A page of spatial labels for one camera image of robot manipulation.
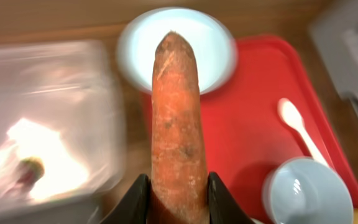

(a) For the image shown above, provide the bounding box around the orange carrot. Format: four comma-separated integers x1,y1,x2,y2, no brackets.
148,32,209,223

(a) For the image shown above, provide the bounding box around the red serving tray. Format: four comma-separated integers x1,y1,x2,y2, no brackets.
140,34,358,224

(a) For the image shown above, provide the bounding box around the clear plastic bin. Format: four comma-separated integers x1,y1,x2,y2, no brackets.
0,40,126,217

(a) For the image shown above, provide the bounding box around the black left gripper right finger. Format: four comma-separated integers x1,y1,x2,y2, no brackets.
208,172,254,224

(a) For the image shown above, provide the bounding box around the red snack wrapper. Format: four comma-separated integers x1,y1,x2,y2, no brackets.
0,140,45,198

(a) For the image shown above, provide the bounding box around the grey dishwasher rack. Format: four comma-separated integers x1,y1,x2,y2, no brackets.
310,0,358,117

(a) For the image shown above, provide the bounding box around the white plastic spoon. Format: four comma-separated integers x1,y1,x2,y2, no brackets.
277,98,329,167

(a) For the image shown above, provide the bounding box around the light blue plate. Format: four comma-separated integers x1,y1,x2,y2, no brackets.
116,7,237,94

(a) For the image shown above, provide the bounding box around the black plastic tray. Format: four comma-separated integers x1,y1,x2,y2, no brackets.
0,198,103,224

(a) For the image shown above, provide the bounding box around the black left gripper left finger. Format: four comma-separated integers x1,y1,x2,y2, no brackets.
100,174,150,224

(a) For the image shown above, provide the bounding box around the white tissue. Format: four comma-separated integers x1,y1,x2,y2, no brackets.
7,118,89,201

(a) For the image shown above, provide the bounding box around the light blue bowl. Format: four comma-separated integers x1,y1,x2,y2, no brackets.
262,157,354,224

